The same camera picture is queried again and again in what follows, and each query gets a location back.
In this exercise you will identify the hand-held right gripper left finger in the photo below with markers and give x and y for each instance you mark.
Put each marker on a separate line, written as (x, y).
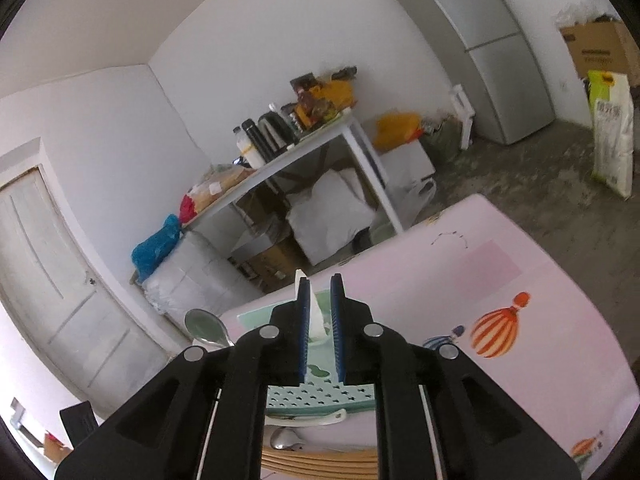
(303, 330)

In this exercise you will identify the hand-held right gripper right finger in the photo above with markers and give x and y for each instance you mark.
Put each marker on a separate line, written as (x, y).
(337, 330)

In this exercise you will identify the white plastic spoon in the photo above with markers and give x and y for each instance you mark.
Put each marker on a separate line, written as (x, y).
(317, 317)

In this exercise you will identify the teal star-cutout utensil holder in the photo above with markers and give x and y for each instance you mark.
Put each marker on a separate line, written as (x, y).
(320, 397)

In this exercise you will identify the beige bowl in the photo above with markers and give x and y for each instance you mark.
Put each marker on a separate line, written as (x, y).
(305, 422)

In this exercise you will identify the metal spoon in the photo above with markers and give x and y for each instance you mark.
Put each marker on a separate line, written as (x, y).
(285, 440)
(205, 325)

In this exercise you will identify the cardboard box under table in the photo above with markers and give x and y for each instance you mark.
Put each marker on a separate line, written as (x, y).
(270, 265)

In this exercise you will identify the white pillow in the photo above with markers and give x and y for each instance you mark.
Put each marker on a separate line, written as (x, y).
(345, 180)
(330, 225)

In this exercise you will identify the grey wrapped quilt bundle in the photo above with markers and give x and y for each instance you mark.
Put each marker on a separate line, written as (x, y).
(195, 275)

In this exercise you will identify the pink balloon-print tablecloth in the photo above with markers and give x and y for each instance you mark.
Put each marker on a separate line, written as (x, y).
(475, 285)

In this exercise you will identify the white plastic bag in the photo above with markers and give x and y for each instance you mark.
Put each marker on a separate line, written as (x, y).
(417, 200)

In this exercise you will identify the white side table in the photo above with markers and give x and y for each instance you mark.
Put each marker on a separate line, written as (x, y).
(372, 175)

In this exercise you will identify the clear bag of bread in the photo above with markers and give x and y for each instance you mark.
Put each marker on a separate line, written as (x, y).
(220, 185)

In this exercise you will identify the red plastic bag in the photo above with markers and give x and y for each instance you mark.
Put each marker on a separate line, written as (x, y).
(187, 208)

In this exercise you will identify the blue plastic bag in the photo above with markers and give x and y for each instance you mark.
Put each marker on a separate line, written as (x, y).
(155, 250)

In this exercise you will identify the white box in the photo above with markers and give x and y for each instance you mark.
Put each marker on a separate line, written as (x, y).
(405, 165)

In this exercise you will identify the white bottle yellow label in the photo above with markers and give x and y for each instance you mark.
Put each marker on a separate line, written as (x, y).
(252, 152)

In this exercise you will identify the black thermos flask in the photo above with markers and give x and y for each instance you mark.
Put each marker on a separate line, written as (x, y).
(255, 135)

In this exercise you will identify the black electric kettle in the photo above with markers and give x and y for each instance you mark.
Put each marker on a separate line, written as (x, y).
(275, 130)

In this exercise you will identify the orange plastic bag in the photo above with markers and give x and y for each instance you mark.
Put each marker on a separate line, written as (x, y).
(395, 130)

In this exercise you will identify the white panelled door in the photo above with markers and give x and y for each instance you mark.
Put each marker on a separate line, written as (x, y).
(60, 270)

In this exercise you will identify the white plastic stool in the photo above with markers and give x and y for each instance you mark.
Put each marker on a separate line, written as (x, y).
(462, 110)

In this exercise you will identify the silver refrigerator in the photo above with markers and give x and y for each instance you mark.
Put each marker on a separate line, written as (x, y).
(480, 35)

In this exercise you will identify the white and green rice bag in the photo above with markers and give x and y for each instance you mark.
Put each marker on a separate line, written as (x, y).
(612, 145)

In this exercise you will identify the brown cardboard box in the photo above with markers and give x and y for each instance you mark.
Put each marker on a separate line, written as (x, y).
(600, 50)

